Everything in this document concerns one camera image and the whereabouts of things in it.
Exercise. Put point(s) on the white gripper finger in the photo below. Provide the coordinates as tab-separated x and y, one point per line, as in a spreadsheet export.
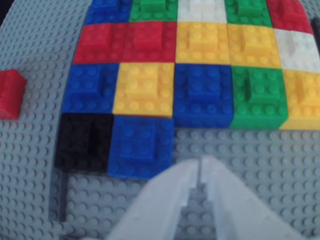
232	210
160	200

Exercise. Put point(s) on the red lego cube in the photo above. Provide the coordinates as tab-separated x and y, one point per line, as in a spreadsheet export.
10	95

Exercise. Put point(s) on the blue lego block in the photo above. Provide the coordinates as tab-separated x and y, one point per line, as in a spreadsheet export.
140	147
107	11
202	95
90	87

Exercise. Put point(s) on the grey lego baseplate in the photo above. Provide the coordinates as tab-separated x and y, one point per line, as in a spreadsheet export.
250	155

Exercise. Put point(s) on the black lego block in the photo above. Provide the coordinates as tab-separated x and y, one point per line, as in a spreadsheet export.
80	142

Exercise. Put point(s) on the yellow lego block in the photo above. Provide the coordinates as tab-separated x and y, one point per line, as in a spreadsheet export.
305	100
202	42
142	90
255	45

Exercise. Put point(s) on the green lego block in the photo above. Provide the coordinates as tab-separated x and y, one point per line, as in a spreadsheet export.
247	12
260	97
152	10

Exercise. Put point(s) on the red lego block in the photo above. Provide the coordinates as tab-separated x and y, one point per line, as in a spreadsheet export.
100	42
287	15
150	42

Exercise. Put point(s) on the white lego block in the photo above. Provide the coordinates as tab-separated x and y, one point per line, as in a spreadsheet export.
297	50
202	11

